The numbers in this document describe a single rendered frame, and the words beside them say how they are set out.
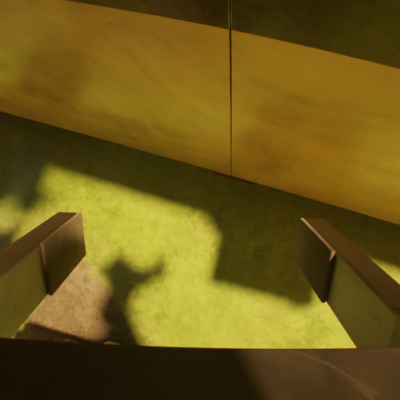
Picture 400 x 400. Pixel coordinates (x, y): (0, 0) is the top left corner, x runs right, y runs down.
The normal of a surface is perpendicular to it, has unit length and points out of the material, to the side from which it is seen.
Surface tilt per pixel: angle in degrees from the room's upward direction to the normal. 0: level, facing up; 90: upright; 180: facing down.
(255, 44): 90
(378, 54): 90
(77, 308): 0
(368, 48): 90
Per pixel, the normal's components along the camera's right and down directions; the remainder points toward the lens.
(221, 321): -0.11, -0.13
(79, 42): -0.30, 0.95
